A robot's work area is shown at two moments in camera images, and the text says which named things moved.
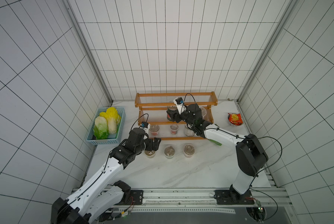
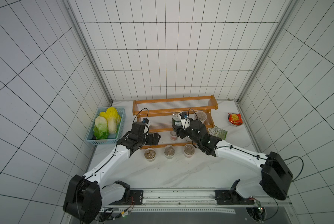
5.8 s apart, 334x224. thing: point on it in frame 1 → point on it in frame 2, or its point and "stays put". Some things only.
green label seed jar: (169, 152) stays put
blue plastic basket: (113, 138) stays put
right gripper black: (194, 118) → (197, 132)
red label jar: (188, 150) stays put
